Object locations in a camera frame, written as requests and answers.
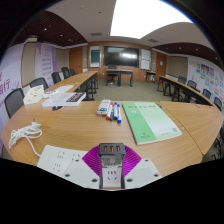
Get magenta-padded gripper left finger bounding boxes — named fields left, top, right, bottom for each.
left=62, top=148, right=103, bottom=190

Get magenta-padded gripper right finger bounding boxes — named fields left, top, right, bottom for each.
left=121, top=148, right=163, bottom=190

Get grey charger with orange ports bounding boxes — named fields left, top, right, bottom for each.
left=98, top=142, right=127, bottom=169

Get white power strip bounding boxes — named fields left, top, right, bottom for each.
left=36, top=144, right=123, bottom=190

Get green booklet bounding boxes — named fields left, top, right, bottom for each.
left=121, top=101, right=183, bottom=146

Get blue whiteboard marker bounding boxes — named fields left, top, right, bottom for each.
left=113, top=101, right=119, bottom=121
left=116, top=103, right=123, bottom=124

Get black whiteboard marker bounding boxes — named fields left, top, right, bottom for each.
left=109, top=103, right=115, bottom=122

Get red whiteboard marker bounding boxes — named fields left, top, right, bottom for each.
left=105, top=102, right=114, bottom=121

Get white book with dark print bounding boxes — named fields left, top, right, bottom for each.
left=41, top=91, right=87, bottom=108

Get white paper sheets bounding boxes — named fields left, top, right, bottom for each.
left=43, top=84, right=74, bottom=98

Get white cardboard box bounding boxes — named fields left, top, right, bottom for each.
left=22, top=84, right=45, bottom=106

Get long wooden table row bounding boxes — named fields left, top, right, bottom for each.
left=46, top=69, right=99, bottom=101
left=156, top=75, right=214, bottom=107

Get group of black mesh chairs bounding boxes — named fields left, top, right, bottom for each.
left=3, top=66, right=77, bottom=118
left=176, top=75, right=224, bottom=158

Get small dark side desk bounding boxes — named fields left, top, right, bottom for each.
left=145, top=70, right=157, bottom=84

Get black office chair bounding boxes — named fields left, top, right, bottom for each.
left=105, top=65, right=118, bottom=86

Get dark wooden teacher desk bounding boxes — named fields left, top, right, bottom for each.
left=105, top=68, right=134, bottom=88

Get brown wooden door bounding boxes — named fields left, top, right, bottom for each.
left=69, top=47, right=83, bottom=75
left=155, top=52, right=168, bottom=83

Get plain white whiteboard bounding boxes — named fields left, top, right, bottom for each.
left=139, top=48, right=152, bottom=71

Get whiteboard with green sheet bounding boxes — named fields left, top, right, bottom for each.
left=88, top=45, right=102, bottom=69

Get bright ceiling light panel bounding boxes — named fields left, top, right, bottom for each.
left=109, top=0, right=194, bottom=40

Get white coiled power cable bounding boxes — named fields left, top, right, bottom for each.
left=8, top=118, right=46, bottom=158

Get group of colourful wall posters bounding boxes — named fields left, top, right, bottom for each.
left=194, top=63, right=224, bottom=111

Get narrow purple wall banner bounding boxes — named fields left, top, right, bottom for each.
left=34, top=42, right=58, bottom=88

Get black wall television screen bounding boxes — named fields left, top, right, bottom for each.
left=103, top=45, right=140, bottom=68

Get large purple white wall banner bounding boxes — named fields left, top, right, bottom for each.
left=0, top=43, right=25, bottom=148

